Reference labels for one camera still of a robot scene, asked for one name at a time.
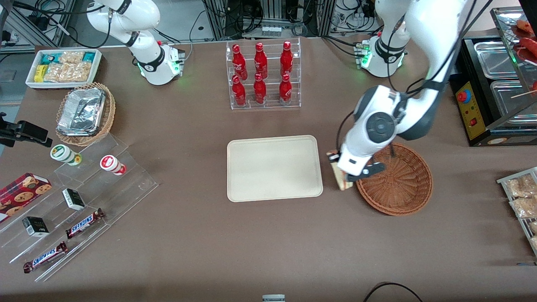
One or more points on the brown wicker basket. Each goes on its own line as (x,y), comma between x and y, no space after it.
(402,188)

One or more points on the red cookie box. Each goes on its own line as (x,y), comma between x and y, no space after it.
(21,193)

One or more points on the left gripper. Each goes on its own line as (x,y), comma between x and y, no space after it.
(333,158)

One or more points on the clear bag of crackers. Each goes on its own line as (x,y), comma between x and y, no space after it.
(67,72)
(71,56)

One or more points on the Snickers chocolate bar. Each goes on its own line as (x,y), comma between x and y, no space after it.
(84,223)
(45,257)

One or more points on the light wicker basket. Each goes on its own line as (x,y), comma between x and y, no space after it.
(110,113)

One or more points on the teal snack pack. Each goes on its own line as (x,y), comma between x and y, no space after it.
(51,58)

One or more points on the clear acrylic bottle rack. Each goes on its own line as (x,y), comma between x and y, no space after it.
(270,105)

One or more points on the white snack tray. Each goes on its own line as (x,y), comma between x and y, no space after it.
(31,84)

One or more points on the aluminium foil container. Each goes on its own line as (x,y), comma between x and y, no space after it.
(82,111)

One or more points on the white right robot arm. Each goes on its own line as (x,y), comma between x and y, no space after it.
(147,63)

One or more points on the red lidded yogurt cup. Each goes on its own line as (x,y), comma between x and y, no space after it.
(110,163)

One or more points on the tray of packaged snacks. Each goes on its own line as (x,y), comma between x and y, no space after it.
(503,181)

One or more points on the small black box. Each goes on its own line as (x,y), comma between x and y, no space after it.
(73,199)
(35,226)

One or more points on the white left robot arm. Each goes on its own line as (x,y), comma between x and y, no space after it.
(436,33)

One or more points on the clear acrylic stepped shelf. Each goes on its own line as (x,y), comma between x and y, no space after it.
(126,188)

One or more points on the triangle sandwich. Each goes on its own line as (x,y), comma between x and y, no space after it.
(345,183)

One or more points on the cream plastic tray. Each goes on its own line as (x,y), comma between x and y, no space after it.
(272,167)

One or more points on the green lidded yogurt cup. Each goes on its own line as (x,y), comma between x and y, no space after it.
(61,153)

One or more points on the small grey white object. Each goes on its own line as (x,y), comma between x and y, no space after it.
(273,298)

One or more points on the red cola bottle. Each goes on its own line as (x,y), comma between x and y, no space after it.
(285,91)
(260,62)
(239,63)
(259,90)
(238,92)
(286,61)

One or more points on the black food warmer machine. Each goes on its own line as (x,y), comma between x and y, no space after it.
(474,113)

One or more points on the yellow snack pack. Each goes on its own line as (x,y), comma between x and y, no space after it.
(40,73)

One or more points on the aluminium frame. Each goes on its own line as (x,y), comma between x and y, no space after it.
(25,25)

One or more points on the clear bag of snacks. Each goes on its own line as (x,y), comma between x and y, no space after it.
(520,186)
(524,207)

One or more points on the steel food pan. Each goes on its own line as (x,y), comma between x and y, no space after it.
(495,58)
(509,100)

